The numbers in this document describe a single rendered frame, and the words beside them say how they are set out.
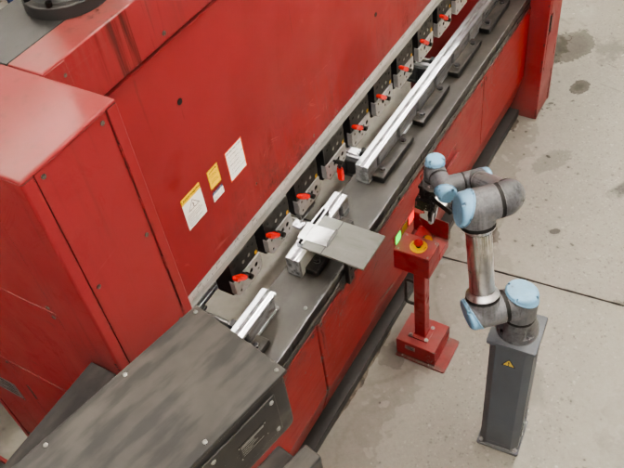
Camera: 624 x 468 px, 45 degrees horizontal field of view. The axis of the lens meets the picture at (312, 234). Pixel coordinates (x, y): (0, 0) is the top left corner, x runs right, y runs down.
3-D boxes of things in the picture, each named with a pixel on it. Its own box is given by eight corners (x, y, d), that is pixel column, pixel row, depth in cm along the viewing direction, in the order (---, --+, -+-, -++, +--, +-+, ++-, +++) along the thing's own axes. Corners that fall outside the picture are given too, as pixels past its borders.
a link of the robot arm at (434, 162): (429, 167, 280) (422, 152, 285) (426, 188, 288) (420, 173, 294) (449, 163, 281) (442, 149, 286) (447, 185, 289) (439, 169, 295)
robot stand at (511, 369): (527, 422, 336) (548, 317, 280) (516, 457, 325) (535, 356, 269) (487, 409, 343) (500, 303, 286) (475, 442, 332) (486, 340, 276)
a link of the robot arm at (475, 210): (512, 329, 263) (506, 191, 236) (471, 339, 262) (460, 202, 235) (499, 309, 274) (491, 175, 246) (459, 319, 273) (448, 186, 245)
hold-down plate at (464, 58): (458, 78, 366) (458, 72, 364) (447, 75, 369) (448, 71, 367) (481, 45, 383) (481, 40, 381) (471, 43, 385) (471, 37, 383)
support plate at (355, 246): (363, 270, 276) (363, 268, 276) (301, 248, 287) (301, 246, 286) (385, 237, 286) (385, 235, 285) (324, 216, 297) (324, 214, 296)
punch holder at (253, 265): (239, 298, 250) (229, 266, 238) (217, 290, 254) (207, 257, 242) (263, 266, 258) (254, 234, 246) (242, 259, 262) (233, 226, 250)
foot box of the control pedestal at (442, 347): (443, 374, 357) (444, 359, 348) (395, 355, 367) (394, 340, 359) (460, 342, 368) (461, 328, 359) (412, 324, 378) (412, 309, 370)
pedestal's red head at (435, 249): (428, 279, 312) (429, 251, 299) (394, 267, 319) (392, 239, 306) (448, 246, 323) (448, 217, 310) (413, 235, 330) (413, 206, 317)
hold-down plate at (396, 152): (383, 184, 323) (383, 178, 320) (371, 180, 325) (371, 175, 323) (413, 140, 339) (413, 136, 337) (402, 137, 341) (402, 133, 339)
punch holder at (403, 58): (398, 91, 316) (396, 58, 304) (380, 86, 319) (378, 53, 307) (413, 71, 324) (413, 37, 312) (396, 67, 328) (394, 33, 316)
